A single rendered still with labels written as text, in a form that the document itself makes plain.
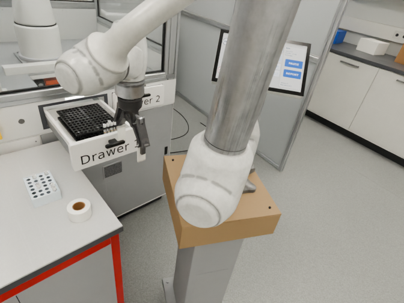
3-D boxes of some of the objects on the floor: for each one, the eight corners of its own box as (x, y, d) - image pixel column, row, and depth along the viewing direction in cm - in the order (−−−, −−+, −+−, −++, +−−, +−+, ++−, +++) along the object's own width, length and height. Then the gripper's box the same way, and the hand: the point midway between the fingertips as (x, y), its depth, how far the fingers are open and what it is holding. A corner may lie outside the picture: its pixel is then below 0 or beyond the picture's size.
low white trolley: (129, 328, 127) (122, 225, 85) (-36, 456, 90) (-197, 387, 47) (81, 244, 160) (59, 139, 117) (-54, 312, 123) (-159, 195, 80)
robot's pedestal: (229, 324, 135) (270, 227, 92) (171, 339, 126) (187, 240, 83) (212, 270, 158) (238, 172, 115) (162, 279, 149) (170, 178, 106)
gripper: (162, 109, 77) (159, 166, 90) (121, 79, 91) (123, 132, 104) (140, 114, 73) (140, 174, 85) (100, 82, 87) (105, 137, 99)
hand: (131, 148), depth 94 cm, fingers open, 13 cm apart
